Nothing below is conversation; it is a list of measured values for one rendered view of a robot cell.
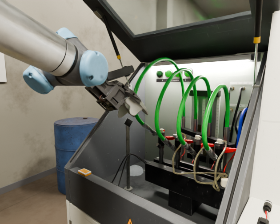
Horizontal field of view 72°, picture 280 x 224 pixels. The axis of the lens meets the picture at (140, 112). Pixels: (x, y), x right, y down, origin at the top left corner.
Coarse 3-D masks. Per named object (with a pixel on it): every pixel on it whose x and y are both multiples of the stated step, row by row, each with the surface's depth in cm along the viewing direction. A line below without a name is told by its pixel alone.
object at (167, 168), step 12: (156, 168) 81; (168, 168) 79; (180, 168) 80; (156, 180) 81; (168, 180) 77; (180, 180) 74; (192, 180) 70; (204, 180) 69; (168, 192) 78; (180, 192) 74; (192, 192) 71; (204, 192) 68; (216, 192) 65; (168, 204) 79; (180, 204) 75; (192, 204) 73; (216, 204) 66
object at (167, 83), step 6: (174, 72) 71; (168, 78) 69; (192, 78) 82; (168, 84) 68; (162, 90) 66; (162, 96) 65; (156, 108) 64; (156, 114) 64; (156, 120) 64; (156, 126) 65; (156, 132) 66; (162, 138) 68; (168, 144) 71
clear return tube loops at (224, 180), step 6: (180, 144) 71; (174, 156) 68; (216, 162) 59; (216, 168) 58; (180, 174) 68; (222, 174) 65; (216, 180) 63; (222, 180) 65; (216, 186) 58; (222, 186) 65
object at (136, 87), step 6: (156, 60) 75; (162, 60) 78; (168, 60) 82; (150, 66) 72; (174, 66) 87; (144, 72) 70; (180, 72) 90; (138, 78) 69; (180, 78) 91; (138, 84) 68; (138, 120) 70
